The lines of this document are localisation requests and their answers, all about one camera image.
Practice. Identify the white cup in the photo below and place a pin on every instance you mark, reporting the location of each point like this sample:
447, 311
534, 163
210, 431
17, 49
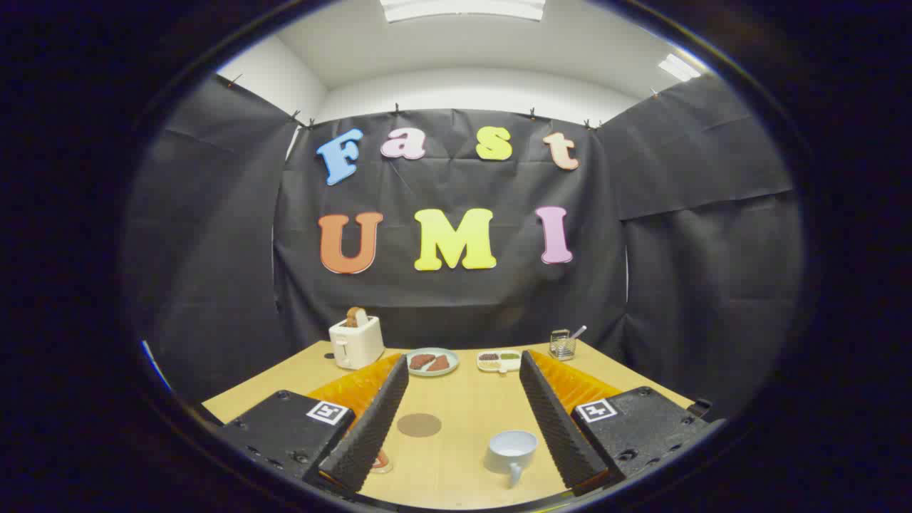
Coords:
510, 447

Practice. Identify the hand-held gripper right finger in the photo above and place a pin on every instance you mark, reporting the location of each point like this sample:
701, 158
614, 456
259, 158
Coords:
556, 420

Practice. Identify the clear plastic juice bottle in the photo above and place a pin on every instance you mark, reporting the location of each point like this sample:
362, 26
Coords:
382, 463

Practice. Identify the wooden table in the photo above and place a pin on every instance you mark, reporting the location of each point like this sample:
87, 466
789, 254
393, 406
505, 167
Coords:
463, 399

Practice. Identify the brown meat slice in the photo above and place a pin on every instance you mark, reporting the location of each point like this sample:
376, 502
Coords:
421, 361
439, 364

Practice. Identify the toast bread slice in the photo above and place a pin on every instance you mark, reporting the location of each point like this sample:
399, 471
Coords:
356, 317

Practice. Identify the white divided dish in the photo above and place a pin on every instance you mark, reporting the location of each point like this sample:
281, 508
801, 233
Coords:
499, 363

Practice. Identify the long ceiling light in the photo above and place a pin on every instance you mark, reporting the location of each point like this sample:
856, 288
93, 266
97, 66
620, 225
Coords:
463, 8

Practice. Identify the pale green plate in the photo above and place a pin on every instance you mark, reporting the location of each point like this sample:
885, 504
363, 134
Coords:
452, 362

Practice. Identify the black backdrop cloth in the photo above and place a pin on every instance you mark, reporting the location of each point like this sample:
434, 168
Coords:
463, 306

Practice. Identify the round brown coaster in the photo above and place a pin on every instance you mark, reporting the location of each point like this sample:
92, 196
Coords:
419, 425

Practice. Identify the small ceiling light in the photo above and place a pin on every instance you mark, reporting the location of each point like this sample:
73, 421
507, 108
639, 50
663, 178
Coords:
678, 68

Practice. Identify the black table clamp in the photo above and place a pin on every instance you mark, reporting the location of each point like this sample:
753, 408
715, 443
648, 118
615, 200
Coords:
700, 408

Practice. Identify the white toaster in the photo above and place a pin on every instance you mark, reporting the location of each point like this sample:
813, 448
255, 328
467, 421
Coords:
356, 345

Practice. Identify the small spoon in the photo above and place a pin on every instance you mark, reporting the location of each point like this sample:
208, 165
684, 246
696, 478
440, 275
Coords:
578, 332

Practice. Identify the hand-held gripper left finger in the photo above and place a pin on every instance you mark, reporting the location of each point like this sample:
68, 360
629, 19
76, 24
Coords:
370, 427

